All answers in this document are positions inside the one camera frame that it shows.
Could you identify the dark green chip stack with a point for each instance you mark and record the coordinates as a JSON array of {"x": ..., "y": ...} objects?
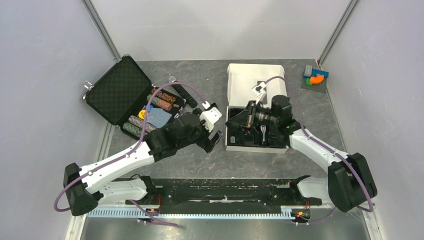
[{"x": 132, "y": 129}]

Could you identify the black aluminium poker case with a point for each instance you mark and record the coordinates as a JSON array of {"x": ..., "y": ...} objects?
[{"x": 120, "y": 93}]

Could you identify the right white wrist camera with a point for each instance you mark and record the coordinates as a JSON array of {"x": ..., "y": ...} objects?
[{"x": 261, "y": 92}]

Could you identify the grey toy brick baseplate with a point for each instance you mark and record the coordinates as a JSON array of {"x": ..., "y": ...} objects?
[{"x": 322, "y": 87}]

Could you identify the silver hair clipper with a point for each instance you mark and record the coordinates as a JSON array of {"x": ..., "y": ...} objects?
[{"x": 264, "y": 138}]

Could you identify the yellow dealer button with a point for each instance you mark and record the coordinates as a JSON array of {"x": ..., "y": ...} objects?
[{"x": 143, "y": 114}]

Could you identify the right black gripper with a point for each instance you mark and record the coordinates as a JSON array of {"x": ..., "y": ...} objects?
[{"x": 247, "y": 118}]

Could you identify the orange curved toy piece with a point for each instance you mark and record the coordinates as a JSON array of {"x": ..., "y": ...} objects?
[{"x": 314, "y": 80}]

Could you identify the green toy brick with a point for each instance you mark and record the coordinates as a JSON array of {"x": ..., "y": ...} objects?
[{"x": 308, "y": 82}]

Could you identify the purple chip stack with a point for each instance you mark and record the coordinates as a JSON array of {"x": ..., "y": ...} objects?
[{"x": 138, "y": 122}]

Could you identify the black microphone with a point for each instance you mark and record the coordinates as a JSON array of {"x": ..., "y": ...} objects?
[{"x": 185, "y": 95}]

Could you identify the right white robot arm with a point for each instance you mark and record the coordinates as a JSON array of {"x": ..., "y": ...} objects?
[{"x": 349, "y": 183}]

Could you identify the grey toy brick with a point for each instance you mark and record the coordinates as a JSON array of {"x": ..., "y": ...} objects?
[{"x": 308, "y": 71}]

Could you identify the white cable duct strip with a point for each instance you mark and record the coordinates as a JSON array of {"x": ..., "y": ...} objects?
[{"x": 134, "y": 212}]

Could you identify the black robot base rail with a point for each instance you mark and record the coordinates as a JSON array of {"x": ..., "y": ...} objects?
[{"x": 270, "y": 191}]

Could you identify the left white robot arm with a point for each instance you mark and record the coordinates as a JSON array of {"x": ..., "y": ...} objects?
[{"x": 88, "y": 186}]

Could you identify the white clipper kit box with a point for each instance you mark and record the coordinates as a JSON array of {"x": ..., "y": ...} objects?
[{"x": 242, "y": 78}]

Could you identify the blue toy brick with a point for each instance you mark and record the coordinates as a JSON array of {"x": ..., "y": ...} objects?
[{"x": 318, "y": 72}]

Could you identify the black clipper comb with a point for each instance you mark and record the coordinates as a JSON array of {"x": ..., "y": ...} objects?
[{"x": 216, "y": 138}]

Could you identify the blue card deck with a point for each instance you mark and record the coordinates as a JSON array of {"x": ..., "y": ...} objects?
[{"x": 158, "y": 117}]

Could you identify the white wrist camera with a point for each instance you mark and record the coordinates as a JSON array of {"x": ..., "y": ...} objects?
[
  {"x": 209, "y": 117},
  {"x": 261, "y": 92}
]

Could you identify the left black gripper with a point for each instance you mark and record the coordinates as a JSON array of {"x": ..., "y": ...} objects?
[{"x": 206, "y": 143}]

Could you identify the orange brown chip stack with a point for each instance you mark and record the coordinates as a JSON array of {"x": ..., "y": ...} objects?
[{"x": 164, "y": 97}]

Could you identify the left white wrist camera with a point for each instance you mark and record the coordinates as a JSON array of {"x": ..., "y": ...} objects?
[{"x": 209, "y": 117}]

